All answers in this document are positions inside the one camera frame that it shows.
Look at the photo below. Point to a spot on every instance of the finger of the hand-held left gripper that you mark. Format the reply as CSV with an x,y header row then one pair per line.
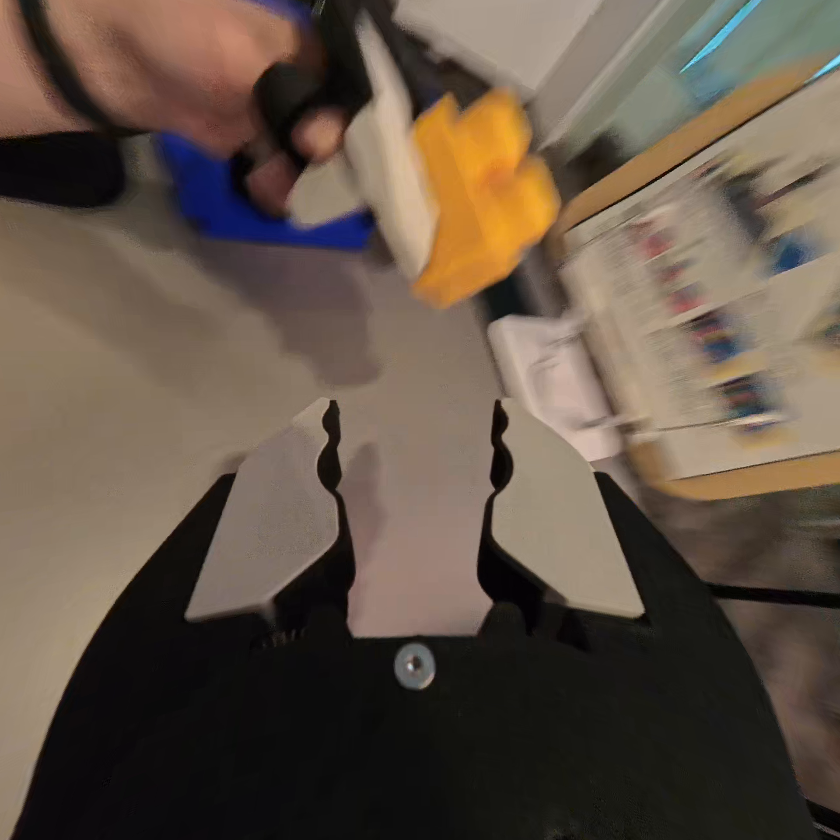
x,y
321,193
394,164

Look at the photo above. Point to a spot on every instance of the printed instruction sheet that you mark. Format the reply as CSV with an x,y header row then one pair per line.
x,y
689,295

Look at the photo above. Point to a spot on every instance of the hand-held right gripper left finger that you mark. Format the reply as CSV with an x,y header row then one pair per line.
x,y
269,531

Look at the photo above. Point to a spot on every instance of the yellow two-stud block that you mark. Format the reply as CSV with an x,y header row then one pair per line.
x,y
485,216

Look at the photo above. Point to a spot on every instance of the person's left forearm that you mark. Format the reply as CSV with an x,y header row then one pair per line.
x,y
19,79

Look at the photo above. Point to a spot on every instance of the dark desk mat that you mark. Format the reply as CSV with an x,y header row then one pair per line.
x,y
502,295

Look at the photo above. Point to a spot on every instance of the blue plastic bin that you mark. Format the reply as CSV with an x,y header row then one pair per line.
x,y
229,216

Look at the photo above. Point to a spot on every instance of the black wrist band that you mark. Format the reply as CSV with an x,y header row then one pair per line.
x,y
56,69

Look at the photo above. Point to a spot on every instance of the person's left hand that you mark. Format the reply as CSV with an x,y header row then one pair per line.
x,y
184,65

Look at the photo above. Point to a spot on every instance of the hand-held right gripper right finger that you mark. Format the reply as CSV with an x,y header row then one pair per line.
x,y
564,531

